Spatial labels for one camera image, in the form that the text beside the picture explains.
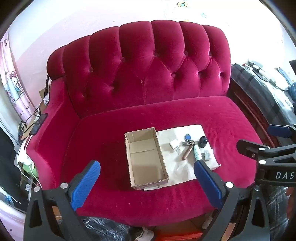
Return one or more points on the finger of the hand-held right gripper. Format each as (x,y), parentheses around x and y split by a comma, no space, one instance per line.
(278,131)
(254,148)

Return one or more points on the black round jar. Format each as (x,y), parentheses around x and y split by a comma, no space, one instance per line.
(203,141)

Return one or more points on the small brown cardboard box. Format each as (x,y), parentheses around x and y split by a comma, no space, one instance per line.
(42,95)

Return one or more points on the brown paper sheet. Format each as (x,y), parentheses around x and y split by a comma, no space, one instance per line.
(178,171)

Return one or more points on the dark plaid bed blanket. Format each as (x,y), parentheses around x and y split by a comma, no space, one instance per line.
(254,88)

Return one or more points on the white shoe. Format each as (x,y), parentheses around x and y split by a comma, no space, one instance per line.
(145,235)

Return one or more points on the dark red bed frame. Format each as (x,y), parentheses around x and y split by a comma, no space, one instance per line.
(245,104)

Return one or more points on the wall sticker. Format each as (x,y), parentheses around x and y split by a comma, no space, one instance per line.
(182,4)

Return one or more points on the green round container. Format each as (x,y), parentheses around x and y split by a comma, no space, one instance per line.
(30,172)

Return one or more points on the pile of assorted packets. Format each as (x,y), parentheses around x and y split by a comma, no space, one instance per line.
(261,70)

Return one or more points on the cartoon print curtain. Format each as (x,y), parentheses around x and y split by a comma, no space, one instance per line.
(11,81)

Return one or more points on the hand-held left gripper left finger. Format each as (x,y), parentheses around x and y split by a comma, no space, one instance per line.
(86,183)

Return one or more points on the plaid pants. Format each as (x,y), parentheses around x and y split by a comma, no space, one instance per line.
(104,229)

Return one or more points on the small white cream jar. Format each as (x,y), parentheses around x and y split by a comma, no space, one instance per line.
(207,155)

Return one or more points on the red velvet tufted sofa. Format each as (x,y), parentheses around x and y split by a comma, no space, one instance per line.
(138,69)

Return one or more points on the key bunch with blue fob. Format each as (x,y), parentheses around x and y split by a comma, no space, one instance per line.
(187,137)

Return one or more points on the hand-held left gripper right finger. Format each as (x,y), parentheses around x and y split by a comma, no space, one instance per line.
(208,183)

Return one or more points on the brown lipstick tube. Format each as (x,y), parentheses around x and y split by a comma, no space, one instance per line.
(186,153)

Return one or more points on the black power strip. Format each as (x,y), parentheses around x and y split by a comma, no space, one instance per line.
(47,85)

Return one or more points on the black cloth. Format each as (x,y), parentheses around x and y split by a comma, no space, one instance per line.
(8,162)

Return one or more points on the white plug charger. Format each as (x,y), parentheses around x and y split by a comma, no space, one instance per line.
(174,144)

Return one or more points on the light blue lotion bottle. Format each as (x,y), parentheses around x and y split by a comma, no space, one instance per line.
(197,151)

